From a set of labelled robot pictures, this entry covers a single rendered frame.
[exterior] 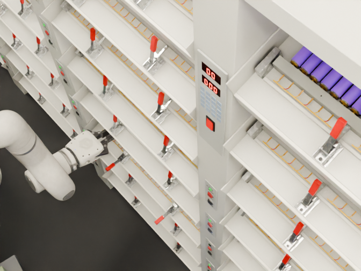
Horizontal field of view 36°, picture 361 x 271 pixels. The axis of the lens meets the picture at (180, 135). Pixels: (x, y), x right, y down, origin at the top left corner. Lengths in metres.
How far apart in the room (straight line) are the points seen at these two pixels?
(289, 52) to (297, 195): 0.28
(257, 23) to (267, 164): 0.34
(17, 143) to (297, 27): 1.05
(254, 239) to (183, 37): 0.64
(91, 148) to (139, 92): 0.54
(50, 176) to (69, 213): 0.79
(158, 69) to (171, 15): 0.21
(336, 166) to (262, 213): 0.41
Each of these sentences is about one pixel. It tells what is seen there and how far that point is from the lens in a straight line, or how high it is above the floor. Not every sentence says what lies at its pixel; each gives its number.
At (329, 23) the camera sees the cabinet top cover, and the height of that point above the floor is 1.78.
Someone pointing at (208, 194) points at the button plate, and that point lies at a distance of 1.37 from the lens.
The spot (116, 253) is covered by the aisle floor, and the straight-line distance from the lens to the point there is 2.43.
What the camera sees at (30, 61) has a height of 0.52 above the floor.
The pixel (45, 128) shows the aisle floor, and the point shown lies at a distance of 2.77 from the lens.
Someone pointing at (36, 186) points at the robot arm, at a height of 0.67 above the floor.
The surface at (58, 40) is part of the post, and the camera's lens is 1.68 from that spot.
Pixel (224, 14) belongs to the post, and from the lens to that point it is 0.81.
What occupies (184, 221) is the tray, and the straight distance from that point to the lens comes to 1.89.
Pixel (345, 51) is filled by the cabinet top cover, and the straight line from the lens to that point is 0.67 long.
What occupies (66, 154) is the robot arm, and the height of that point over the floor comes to 0.67.
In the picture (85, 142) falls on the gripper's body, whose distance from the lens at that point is 1.93.
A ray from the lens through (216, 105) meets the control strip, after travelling 1.00.
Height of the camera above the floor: 2.29
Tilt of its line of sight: 60 degrees down
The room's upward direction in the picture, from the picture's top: 5 degrees counter-clockwise
